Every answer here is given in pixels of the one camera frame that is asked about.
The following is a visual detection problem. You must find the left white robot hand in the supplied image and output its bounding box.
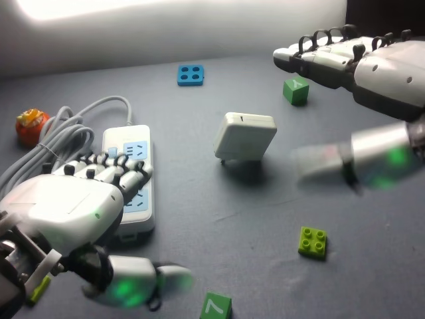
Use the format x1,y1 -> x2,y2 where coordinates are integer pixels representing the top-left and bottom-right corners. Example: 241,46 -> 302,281
0,149 -> 194,312

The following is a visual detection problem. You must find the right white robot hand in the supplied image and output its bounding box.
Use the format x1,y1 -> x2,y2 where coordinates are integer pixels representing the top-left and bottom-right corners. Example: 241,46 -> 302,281
272,25 -> 425,197

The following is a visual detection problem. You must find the white power strip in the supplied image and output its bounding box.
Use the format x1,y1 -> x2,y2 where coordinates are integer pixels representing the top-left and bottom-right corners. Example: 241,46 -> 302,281
102,124 -> 156,243

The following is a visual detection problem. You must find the white power adapter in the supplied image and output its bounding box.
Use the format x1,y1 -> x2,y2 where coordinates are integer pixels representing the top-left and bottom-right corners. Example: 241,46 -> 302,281
212,112 -> 278,167

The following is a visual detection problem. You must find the orange toy fruit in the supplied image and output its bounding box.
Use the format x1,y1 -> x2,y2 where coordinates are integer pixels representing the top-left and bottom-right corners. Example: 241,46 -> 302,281
15,108 -> 52,147

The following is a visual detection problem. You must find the green cube letter Y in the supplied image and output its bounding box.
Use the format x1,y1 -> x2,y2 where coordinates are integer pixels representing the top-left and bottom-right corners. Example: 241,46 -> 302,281
282,75 -> 310,107

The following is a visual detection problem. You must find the grey table cloth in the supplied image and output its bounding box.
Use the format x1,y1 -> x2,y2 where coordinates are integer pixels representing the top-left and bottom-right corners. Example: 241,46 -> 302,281
0,54 -> 425,319

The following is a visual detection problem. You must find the blue four-hole block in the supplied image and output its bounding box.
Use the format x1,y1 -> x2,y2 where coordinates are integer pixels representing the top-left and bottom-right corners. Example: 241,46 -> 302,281
177,64 -> 206,86

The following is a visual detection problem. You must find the green cube number 7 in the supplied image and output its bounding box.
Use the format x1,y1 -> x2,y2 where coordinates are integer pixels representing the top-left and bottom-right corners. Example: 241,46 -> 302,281
199,291 -> 233,319

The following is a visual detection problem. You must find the lime green stud brick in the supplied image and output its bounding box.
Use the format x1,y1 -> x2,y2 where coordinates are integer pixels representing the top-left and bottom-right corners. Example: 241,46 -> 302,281
297,226 -> 328,262

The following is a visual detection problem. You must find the grey power strip cable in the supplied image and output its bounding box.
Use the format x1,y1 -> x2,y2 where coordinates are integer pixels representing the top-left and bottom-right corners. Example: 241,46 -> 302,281
0,95 -> 135,200

